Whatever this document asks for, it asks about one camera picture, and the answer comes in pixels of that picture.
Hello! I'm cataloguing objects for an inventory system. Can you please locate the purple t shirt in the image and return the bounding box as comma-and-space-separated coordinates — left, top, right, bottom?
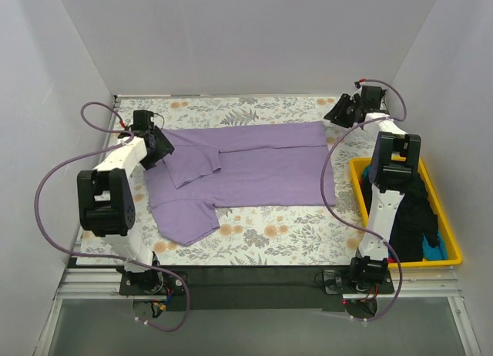
144, 122, 336, 246

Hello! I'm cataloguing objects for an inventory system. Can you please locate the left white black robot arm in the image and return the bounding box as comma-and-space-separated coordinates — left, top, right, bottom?
77, 110, 174, 294

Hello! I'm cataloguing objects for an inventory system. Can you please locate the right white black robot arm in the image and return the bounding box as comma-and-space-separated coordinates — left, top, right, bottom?
324, 79, 421, 293

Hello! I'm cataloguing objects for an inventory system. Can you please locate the floral table mat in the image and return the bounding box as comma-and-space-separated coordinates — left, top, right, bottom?
75, 96, 401, 266

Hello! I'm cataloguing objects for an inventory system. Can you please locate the black t shirt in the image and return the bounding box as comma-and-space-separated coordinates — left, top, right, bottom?
361, 169, 448, 263

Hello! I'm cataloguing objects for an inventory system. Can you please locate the teal t shirt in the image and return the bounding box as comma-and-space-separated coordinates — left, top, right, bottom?
360, 163, 450, 261

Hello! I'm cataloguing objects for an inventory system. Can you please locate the yellow plastic bin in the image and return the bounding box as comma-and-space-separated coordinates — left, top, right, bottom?
349, 157, 462, 268

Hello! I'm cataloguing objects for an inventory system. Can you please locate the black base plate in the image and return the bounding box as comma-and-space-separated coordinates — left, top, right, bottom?
115, 266, 394, 313

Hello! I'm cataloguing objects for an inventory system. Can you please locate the aluminium frame rail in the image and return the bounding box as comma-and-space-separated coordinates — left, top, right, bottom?
34, 97, 120, 356

